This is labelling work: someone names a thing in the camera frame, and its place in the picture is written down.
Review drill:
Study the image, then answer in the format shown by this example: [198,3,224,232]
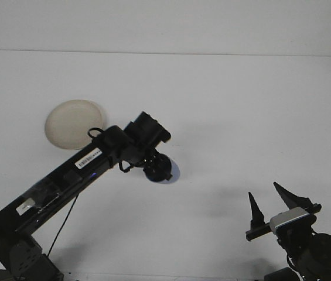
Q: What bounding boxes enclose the pale blue cup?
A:
[149,159,182,184]

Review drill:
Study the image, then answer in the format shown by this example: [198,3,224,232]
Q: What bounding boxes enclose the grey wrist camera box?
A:
[269,206,315,235]

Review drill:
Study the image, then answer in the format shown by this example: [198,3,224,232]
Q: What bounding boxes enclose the pale round plate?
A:
[45,99,107,150]

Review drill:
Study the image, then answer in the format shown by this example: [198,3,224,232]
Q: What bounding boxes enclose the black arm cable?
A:
[47,127,134,255]

